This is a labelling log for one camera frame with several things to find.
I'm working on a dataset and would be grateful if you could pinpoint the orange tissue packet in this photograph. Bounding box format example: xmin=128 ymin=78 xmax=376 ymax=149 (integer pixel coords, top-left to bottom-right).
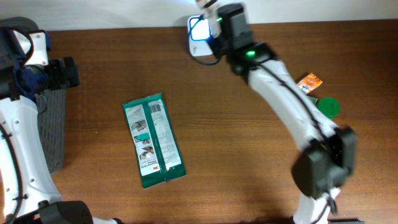
xmin=297 ymin=73 xmax=323 ymax=94

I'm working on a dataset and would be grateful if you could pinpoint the white tube with tan cap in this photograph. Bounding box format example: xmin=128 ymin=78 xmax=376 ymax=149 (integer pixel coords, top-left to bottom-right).
xmin=197 ymin=0 xmax=218 ymax=9

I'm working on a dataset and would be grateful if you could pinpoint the green 3M package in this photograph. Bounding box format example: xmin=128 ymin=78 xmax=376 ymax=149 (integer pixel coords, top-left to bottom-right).
xmin=123 ymin=93 xmax=186 ymax=189

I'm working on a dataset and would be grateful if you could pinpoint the teal wet wipes pack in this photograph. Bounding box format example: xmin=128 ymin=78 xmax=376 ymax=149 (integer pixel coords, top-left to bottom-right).
xmin=308 ymin=96 xmax=318 ymax=105

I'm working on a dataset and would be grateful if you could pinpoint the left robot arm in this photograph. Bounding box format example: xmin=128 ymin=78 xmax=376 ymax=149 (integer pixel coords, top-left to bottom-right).
xmin=1 ymin=17 xmax=120 ymax=223

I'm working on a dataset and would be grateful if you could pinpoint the right black cable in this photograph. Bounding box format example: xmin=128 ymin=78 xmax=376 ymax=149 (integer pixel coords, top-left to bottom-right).
xmin=185 ymin=15 xmax=222 ymax=67

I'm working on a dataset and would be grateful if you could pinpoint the green capped jar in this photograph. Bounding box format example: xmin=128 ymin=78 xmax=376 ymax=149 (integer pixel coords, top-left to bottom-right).
xmin=317 ymin=97 xmax=341 ymax=119

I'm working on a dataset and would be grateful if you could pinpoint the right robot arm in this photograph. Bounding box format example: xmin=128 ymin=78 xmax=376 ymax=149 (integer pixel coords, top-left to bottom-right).
xmin=197 ymin=1 xmax=358 ymax=223

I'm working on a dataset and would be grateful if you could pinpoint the grey plastic mesh basket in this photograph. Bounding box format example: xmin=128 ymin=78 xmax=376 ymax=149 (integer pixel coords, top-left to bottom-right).
xmin=37 ymin=89 xmax=66 ymax=174

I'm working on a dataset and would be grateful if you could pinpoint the white barcode scanner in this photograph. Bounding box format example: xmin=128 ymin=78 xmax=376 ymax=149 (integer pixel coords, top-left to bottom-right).
xmin=187 ymin=15 xmax=213 ymax=57

